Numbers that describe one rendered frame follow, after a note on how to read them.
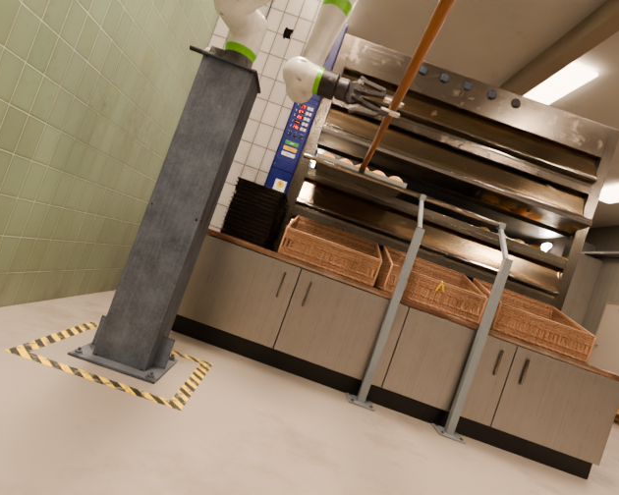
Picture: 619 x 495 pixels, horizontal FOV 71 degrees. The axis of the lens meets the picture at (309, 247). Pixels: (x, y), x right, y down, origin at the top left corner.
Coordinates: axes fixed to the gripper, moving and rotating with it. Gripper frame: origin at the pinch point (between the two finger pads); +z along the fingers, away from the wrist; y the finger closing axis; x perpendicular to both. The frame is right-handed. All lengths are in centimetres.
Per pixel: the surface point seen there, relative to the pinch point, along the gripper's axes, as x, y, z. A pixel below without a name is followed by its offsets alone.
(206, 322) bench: -78, 109, -48
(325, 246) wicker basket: -84, 49, -4
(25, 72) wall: 7, 34, -120
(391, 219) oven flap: -135, 16, 32
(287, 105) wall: -133, -31, -59
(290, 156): -130, 1, -45
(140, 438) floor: 32, 120, -34
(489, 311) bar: -74, 52, 87
